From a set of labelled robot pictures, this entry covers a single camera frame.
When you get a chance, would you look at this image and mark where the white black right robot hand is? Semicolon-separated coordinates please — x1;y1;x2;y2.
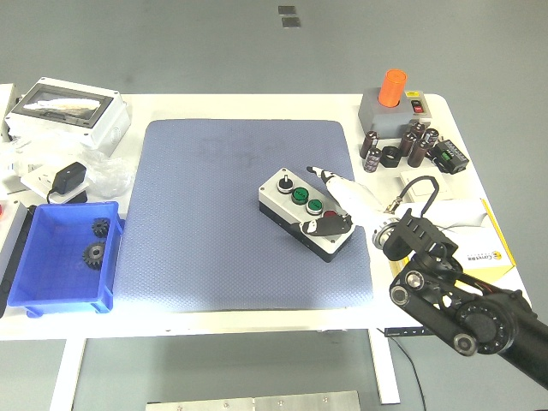
299;164;389;237

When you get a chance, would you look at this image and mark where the grey four-button control box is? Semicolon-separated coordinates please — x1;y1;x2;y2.
258;167;354;264

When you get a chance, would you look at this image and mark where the grey box with red button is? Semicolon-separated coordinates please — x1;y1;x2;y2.
0;200;29;301

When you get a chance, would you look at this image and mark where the black module with green terminal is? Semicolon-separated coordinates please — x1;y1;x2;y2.
432;139;470;175

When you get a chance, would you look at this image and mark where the orange cylinder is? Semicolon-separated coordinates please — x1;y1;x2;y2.
378;68;408;108

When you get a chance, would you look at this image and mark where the yellow white cardboard box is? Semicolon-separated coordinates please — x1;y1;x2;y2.
393;197;516;277

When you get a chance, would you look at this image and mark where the black table control panel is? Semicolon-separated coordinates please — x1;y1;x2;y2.
384;327;429;339

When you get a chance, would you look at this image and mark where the grey-blue textured mat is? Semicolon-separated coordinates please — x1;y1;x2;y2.
111;118;373;314

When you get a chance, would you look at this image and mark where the white table leg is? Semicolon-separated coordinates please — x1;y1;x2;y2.
367;329;402;406
49;337;86;411

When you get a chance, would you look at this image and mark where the silver metal plate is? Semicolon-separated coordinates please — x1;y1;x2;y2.
145;390;361;411

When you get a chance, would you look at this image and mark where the clear plastic bag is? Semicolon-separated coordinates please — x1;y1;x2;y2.
0;128;132;200

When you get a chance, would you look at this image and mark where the large black bevel gear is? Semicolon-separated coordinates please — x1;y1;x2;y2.
81;241;107;271

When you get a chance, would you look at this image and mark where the black power adapter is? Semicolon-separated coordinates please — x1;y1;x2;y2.
45;161;88;205

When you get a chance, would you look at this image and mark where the blue plastic bin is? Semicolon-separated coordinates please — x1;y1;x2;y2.
7;200;126;319

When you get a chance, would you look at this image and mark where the white wall switch plate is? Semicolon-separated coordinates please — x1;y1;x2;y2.
400;167;454;202

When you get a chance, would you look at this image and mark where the grey switch box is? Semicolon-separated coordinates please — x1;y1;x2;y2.
357;87;432;140

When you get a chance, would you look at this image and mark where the black hanging cable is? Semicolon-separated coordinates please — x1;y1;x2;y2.
391;336;427;411

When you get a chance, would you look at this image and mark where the white enclosure with clear lid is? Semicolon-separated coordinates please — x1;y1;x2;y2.
3;76;132;158

